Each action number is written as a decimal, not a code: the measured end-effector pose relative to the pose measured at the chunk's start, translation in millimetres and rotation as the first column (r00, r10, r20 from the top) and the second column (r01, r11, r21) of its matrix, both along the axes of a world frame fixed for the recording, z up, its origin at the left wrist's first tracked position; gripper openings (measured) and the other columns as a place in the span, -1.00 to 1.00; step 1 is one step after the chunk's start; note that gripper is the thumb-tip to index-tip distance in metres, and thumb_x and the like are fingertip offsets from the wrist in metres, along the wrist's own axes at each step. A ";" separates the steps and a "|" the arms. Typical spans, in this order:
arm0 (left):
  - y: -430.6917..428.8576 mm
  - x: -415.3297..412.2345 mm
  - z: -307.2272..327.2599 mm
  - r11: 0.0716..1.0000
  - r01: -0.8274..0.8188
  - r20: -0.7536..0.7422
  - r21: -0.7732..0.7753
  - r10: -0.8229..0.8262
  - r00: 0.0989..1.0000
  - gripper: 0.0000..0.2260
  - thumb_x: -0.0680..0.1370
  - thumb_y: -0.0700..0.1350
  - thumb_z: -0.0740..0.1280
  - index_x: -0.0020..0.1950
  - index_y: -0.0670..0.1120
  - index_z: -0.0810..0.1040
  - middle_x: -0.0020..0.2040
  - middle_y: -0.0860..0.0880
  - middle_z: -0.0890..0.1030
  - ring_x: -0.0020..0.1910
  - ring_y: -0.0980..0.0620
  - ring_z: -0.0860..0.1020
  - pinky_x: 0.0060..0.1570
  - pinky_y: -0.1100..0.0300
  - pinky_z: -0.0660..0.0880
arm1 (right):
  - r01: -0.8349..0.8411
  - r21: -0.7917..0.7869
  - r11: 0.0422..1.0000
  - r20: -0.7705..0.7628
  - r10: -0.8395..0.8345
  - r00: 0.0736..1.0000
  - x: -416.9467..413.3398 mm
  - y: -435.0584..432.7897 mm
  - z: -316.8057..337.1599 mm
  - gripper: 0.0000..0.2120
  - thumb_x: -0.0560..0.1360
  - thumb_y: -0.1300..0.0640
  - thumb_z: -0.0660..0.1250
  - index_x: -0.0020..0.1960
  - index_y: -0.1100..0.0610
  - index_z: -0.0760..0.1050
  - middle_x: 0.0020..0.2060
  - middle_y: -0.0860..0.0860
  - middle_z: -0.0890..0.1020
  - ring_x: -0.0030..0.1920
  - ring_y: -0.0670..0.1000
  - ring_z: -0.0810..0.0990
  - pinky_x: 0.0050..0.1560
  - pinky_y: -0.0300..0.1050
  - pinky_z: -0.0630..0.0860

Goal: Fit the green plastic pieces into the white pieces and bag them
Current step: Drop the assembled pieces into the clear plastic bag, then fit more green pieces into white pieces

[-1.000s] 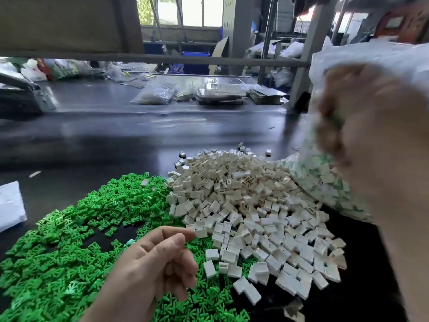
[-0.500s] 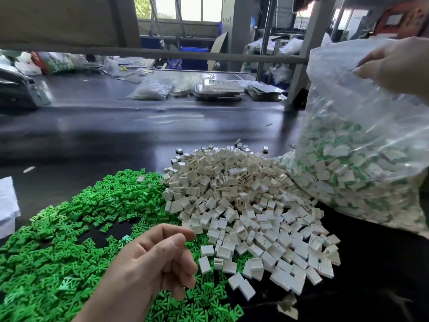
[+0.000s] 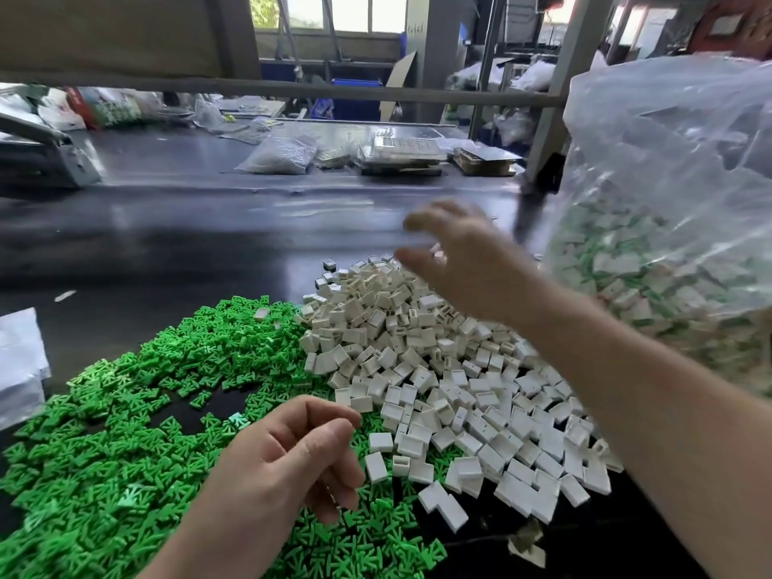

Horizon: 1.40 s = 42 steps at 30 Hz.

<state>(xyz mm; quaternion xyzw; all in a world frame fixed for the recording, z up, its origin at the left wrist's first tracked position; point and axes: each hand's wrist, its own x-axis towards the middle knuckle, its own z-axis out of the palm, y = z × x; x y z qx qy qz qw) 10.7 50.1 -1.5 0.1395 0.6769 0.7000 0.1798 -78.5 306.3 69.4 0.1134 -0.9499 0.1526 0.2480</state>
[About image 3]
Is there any person's right hand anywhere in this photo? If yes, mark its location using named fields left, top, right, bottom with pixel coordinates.
left=394, top=199, right=569, bottom=333

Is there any person's left hand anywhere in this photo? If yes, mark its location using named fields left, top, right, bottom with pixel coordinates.
left=193, top=395, right=367, bottom=579

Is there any pile of white plastic caps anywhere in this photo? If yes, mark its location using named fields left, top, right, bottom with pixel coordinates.
left=298, top=257, right=626, bottom=568

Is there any pile of green plastic clips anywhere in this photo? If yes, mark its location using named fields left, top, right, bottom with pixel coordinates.
left=0, top=295, right=466, bottom=579

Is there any clear plastic bag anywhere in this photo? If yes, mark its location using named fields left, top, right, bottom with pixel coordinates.
left=536, top=54, right=772, bottom=399

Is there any person's right forearm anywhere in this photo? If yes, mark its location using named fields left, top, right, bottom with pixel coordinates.
left=524, top=289, right=772, bottom=579

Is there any person's left forearm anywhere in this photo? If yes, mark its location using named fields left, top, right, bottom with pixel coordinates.
left=138, top=524, right=212, bottom=579

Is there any small clear bag of parts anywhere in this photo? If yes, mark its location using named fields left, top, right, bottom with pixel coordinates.
left=235, top=132, right=318, bottom=176

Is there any dark flat tray stack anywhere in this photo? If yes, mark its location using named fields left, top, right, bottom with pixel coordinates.
left=452, top=141, right=524, bottom=177

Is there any blue crate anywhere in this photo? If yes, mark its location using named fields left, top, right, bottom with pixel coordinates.
left=307, top=76, right=385, bottom=121

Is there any grey metal horizontal bar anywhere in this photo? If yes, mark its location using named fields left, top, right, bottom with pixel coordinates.
left=0, top=68, right=566, bottom=109

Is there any stack of clear flat bags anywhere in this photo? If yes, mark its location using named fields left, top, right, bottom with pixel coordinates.
left=0, top=307, right=52, bottom=432

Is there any grey heat sealer machine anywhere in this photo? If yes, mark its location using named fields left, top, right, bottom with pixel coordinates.
left=0, top=108, right=104, bottom=191

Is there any grey metal slanted post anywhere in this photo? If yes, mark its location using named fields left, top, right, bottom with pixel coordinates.
left=521, top=0, right=617, bottom=188

